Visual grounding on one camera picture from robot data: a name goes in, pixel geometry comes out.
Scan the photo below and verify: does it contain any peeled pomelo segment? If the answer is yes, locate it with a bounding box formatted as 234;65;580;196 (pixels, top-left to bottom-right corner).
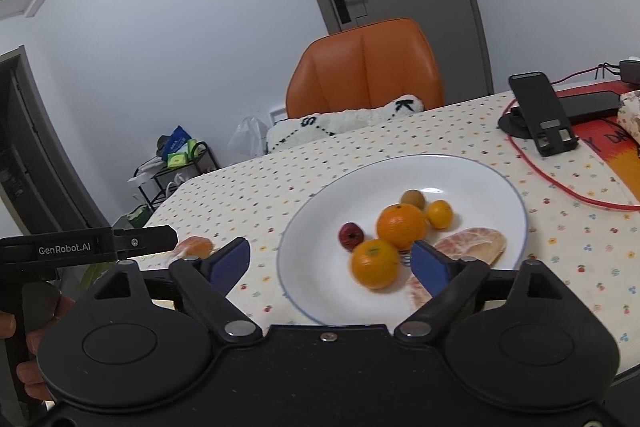
435;228;506;265
174;236;215;259

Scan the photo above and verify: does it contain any small yellow kumquat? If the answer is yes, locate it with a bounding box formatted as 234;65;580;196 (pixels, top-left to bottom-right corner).
425;199;454;230

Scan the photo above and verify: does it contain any large orange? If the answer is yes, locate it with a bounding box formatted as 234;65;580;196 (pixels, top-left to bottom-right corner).
349;239;400;291
375;204;428;251

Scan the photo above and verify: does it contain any brown longan fruit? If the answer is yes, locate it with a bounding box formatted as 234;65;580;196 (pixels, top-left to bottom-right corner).
400;190;426;211

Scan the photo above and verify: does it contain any small red apple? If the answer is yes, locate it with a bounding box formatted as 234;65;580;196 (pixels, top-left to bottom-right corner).
338;222;364;251

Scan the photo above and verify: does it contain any left hand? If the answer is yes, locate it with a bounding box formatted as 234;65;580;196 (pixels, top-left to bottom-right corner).
1;295;75;403

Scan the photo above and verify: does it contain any white ceramic plate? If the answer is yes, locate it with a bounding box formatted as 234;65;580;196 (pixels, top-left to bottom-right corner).
277;155;528;329

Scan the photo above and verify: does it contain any black metal shelf rack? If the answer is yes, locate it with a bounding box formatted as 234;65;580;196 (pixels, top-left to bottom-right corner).
128;139;220;212

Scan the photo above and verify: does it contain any floral tablecloth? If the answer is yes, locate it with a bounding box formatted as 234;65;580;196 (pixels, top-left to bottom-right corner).
152;94;639;369

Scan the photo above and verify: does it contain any blue snack bag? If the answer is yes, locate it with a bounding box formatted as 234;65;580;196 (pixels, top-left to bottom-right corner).
160;126;192;161

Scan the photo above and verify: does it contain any translucent plastic bag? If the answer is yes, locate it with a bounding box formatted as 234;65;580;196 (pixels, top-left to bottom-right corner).
228;116;269;158

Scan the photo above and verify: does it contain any white fluffy cushion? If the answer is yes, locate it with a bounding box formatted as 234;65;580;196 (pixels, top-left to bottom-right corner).
266;94;425;154

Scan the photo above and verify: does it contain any black phone stand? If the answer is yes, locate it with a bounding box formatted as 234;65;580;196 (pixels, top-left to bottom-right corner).
498;72;578;157

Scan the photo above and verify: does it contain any black smartphone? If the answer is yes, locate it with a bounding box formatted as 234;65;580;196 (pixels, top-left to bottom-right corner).
560;91;620;119

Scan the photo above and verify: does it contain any orange leather chair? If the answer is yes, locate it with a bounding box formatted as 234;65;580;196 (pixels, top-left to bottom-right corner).
285;18;445;118

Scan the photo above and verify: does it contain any black power adapter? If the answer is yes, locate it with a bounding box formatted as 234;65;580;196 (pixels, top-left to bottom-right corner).
618;58;640;86

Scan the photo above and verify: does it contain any red cable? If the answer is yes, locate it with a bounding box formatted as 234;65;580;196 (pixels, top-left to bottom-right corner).
502;62;640;212

